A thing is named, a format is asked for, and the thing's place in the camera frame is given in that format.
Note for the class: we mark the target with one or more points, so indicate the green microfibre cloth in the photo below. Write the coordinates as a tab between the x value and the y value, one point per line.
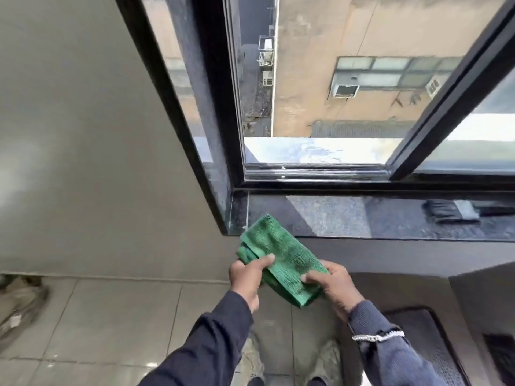
281	249

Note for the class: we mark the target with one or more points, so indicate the brown low cabinet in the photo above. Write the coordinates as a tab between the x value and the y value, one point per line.
370	293

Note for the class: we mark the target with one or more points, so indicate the person's right shoe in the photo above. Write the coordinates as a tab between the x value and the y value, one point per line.
326	361

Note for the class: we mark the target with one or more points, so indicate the black wall socket panel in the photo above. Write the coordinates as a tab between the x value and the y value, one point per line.
501	357

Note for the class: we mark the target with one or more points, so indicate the dark granite window jamb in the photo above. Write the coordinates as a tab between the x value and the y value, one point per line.
189	116

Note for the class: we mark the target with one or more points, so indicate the beige building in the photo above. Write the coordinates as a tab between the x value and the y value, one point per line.
305	56

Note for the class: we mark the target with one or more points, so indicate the glass sliding window sash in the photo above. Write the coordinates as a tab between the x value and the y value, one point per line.
454	96

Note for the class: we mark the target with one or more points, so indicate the black paint brush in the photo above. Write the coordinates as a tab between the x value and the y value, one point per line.
466	211

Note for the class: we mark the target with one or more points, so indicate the person's left hand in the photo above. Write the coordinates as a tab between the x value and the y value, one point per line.
245	279

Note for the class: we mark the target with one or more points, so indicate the caged outdoor air conditioner unit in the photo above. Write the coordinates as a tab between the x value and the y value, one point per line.
266	54

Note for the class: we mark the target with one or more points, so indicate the grey corrugated awning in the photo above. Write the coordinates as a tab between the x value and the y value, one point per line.
354	128

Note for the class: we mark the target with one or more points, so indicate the person's left shoe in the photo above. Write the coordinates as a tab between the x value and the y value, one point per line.
251	359

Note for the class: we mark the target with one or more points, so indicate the black plastic tray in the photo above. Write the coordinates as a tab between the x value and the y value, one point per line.
426	341

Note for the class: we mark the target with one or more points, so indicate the person's right forearm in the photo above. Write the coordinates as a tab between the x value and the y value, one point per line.
390	361

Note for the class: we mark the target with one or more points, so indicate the black window frame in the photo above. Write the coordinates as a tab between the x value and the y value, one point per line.
217	96

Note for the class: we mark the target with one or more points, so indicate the person's left forearm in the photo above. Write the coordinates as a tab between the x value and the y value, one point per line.
209	345

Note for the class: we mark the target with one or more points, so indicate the frosted pane window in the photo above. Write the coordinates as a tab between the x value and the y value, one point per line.
386	70

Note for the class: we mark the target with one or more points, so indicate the white outer ledge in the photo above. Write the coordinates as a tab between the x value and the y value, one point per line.
281	150

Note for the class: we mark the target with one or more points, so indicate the white window air conditioner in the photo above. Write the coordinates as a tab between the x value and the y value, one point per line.
345	89
435	86

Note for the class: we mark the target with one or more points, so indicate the person's right hand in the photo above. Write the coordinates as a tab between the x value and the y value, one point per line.
338	287

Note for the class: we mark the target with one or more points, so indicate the person's shoe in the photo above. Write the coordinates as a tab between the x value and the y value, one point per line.
251	359
326	361

